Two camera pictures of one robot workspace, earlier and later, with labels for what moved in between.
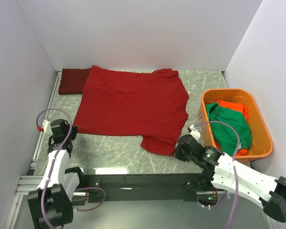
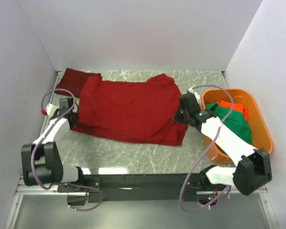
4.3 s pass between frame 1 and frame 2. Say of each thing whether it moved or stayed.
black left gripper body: moved
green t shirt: stayed
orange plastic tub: stayed
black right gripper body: moved
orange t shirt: stayed
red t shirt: moved
